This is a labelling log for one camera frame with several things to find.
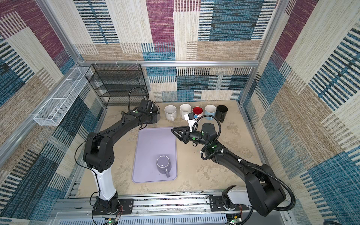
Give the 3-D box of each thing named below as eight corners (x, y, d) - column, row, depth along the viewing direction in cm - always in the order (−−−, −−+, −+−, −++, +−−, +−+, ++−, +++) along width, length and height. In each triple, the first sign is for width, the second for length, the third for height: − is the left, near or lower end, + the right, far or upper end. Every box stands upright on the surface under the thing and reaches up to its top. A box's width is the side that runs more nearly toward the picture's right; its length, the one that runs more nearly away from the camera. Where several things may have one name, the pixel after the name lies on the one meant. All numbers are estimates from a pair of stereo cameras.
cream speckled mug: (164, 124, 109) (163, 116, 102) (165, 112, 116) (164, 104, 109) (176, 124, 109) (175, 116, 102) (176, 112, 116) (176, 104, 109)
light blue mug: (204, 121, 111) (206, 112, 103) (203, 113, 116) (205, 104, 108) (214, 121, 111) (216, 112, 103) (212, 113, 116) (215, 104, 108)
